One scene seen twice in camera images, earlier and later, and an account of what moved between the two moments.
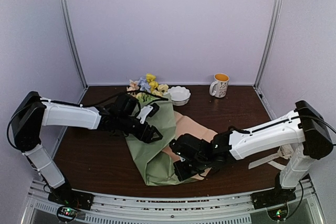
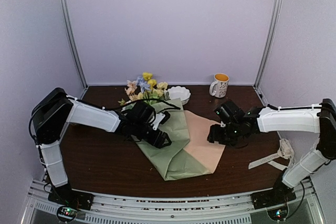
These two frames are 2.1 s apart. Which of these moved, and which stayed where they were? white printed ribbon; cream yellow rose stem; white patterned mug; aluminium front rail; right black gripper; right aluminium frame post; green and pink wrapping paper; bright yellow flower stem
Moved: green and pink wrapping paper; bright yellow flower stem; right black gripper
Stayed: aluminium front rail; right aluminium frame post; white printed ribbon; cream yellow rose stem; white patterned mug
